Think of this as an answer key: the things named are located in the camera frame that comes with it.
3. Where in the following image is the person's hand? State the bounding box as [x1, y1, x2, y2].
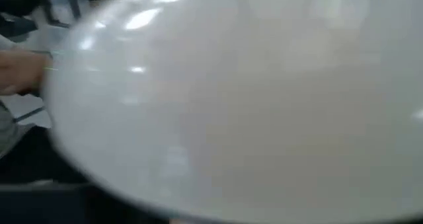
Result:
[0, 49, 54, 96]

